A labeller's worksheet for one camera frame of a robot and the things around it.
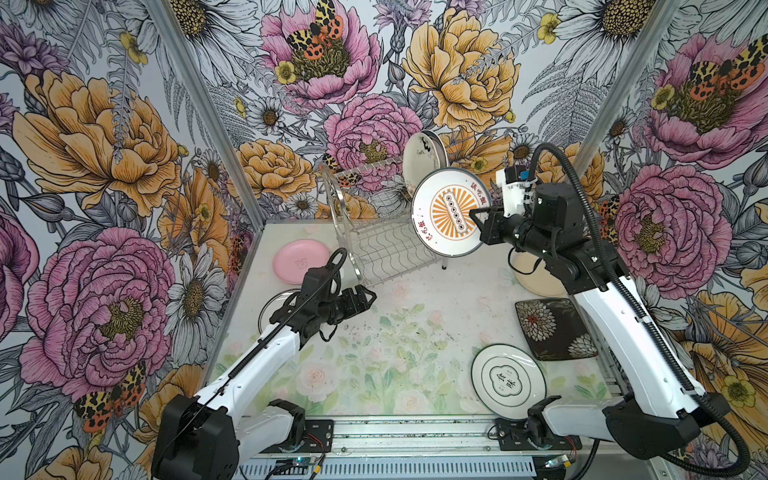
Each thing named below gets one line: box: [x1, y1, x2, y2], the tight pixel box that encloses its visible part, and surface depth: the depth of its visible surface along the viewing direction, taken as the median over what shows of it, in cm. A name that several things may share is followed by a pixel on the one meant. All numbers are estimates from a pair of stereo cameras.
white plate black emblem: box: [471, 343, 547, 420], surface depth 85 cm
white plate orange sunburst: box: [411, 167, 492, 258], surface depth 69 cm
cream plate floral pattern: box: [402, 130, 449, 196], surface depth 86 cm
